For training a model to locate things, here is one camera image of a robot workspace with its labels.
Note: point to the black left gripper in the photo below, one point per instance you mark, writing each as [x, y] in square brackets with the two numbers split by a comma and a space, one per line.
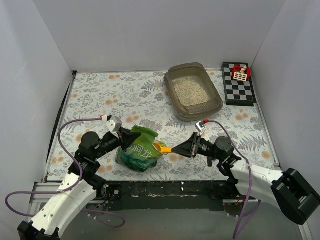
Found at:
[120, 139]

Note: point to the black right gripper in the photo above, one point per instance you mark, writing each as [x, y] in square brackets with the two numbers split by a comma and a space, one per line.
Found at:
[195, 144]

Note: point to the green cat litter bag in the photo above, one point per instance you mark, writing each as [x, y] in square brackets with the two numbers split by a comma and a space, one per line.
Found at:
[141, 155]

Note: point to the yellow plastic scoop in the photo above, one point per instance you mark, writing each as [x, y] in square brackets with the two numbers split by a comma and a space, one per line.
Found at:
[161, 149]

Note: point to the black bag clip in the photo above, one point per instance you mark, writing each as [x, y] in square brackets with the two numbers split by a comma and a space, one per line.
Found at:
[210, 161]

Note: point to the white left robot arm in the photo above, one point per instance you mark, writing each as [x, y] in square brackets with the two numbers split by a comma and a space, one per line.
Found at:
[80, 186]

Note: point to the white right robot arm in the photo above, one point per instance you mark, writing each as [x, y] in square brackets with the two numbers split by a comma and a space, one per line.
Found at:
[286, 190]

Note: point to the grey litter box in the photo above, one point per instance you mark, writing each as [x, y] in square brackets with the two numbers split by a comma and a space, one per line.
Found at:
[192, 92]

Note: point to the floral table mat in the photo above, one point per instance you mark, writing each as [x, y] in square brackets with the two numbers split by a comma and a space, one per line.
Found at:
[141, 98]

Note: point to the black white chessboard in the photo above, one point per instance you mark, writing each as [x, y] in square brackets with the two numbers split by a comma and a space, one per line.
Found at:
[237, 92]

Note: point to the red white toy block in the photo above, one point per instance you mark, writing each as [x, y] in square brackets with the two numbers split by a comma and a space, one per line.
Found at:
[241, 73]

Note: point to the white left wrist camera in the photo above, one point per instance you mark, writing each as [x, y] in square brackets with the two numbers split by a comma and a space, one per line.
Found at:
[114, 124]

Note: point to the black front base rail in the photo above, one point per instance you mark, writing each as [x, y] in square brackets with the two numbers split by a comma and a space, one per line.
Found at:
[213, 195]

